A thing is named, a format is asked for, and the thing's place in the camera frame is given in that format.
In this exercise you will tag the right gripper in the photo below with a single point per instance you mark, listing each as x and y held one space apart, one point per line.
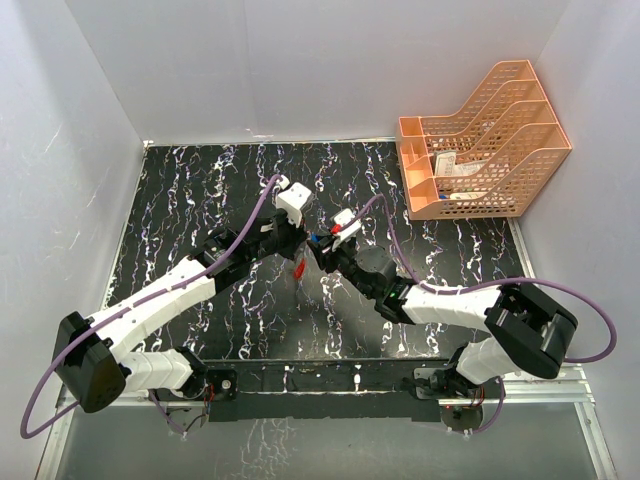
326 254

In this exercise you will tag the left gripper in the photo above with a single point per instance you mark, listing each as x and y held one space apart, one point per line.
297 235

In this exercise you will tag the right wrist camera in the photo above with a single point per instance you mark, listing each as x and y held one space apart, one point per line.
345 227

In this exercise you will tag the orange file organizer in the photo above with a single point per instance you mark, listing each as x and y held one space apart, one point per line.
508 121

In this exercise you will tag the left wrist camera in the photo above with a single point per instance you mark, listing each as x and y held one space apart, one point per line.
294 201

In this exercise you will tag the red and metal key holder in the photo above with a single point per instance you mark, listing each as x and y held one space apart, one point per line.
300 263

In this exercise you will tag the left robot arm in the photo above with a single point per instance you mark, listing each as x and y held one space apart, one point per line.
100 361

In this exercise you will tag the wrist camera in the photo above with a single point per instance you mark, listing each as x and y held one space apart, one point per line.
345 227
294 201

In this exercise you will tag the papers in organizer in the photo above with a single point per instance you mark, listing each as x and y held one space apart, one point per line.
445 164

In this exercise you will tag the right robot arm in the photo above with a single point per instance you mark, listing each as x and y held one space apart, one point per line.
528 331

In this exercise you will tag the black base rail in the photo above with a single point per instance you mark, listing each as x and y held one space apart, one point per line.
369 388

